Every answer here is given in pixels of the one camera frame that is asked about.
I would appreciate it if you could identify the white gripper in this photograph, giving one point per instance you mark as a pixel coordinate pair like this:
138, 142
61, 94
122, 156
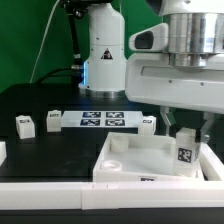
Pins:
151, 80

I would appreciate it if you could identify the white square tabletop part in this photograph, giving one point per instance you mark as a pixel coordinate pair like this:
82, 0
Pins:
131, 157

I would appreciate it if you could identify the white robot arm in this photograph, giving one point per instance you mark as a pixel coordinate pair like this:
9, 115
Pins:
178, 63

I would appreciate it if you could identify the white U-shaped fence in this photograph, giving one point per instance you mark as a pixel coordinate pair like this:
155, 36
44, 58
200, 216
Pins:
114, 195

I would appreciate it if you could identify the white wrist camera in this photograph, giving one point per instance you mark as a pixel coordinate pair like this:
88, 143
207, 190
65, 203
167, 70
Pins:
154, 39

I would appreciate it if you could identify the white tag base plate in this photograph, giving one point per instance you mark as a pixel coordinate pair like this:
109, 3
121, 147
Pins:
102, 119

